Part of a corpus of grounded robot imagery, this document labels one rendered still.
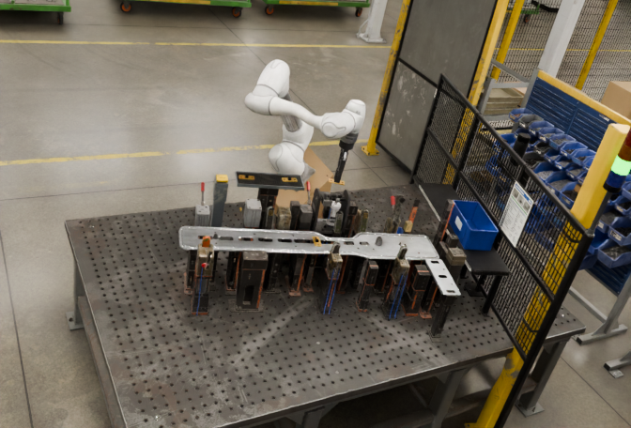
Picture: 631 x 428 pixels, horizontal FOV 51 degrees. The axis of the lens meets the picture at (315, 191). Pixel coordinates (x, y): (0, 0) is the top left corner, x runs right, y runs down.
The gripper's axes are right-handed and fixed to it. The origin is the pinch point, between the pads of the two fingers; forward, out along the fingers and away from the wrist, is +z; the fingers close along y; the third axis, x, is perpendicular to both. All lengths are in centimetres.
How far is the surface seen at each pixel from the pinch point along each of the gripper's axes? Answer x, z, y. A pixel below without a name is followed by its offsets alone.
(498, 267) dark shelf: 94, 29, 14
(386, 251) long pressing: 34.1, 34.0, 9.5
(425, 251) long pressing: 57, 33, 4
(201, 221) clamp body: -64, 37, 10
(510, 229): 97, 11, 2
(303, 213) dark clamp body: -12.1, 28.5, -3.4
